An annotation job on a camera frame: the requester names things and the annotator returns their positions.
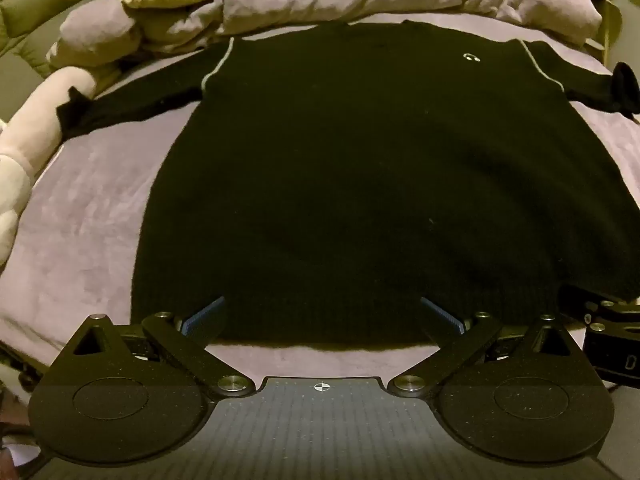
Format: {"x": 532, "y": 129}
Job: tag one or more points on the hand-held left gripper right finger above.
{"x": 441, "y": 318}

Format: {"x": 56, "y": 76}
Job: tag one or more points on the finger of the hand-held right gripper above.
{"x": 617, "y": 316}

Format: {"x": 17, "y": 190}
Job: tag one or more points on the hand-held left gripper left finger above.
{"x": 201, "y": 318}

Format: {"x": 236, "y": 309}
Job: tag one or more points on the black sweater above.
{"x": 350, "y": 160}

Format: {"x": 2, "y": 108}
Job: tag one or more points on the purple bed sheet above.
{"x": 90, "y": 210}

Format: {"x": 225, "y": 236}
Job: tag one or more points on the pink long plush toy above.
{"x": 30, "y": 130}

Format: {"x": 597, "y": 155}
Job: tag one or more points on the wooden nightstand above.
{"x": 612, "y": 20}

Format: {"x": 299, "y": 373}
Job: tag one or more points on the purple pillow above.
{"x": 95, "y": 35}

